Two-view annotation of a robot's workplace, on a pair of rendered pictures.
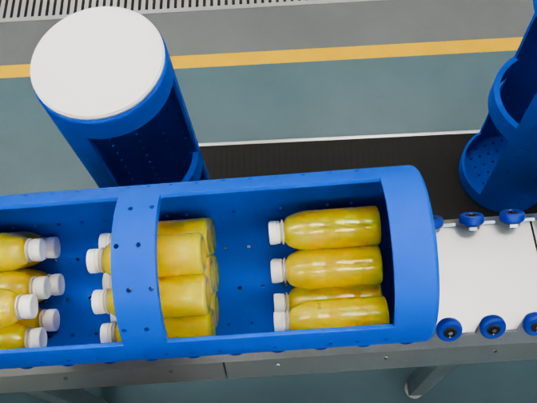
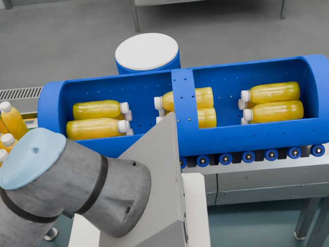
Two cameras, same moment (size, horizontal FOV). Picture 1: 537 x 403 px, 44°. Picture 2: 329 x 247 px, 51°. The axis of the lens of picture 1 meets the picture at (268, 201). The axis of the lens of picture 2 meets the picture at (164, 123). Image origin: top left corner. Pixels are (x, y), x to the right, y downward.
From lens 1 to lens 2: 0.59 m
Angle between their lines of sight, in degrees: 21
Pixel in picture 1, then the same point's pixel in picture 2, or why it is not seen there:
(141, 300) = (188, 102)
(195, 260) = (210, 95)
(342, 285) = (282, 118)
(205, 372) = (206, 184)
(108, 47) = (151, 45)
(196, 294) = (211, 112)
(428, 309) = not seen: outside the picture
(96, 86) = (147, 58)
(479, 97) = not seen: hidden behind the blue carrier
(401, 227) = (316, 66)
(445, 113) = not seen: hidden behind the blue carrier
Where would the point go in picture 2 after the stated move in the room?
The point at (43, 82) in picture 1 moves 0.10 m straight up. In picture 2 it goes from (121, 58) to (117, 37)
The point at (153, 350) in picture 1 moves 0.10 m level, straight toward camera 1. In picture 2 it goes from (190, 136) to (219, 152)
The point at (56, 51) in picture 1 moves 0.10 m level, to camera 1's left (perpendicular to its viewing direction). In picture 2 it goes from (127, 48) to (105, 51)
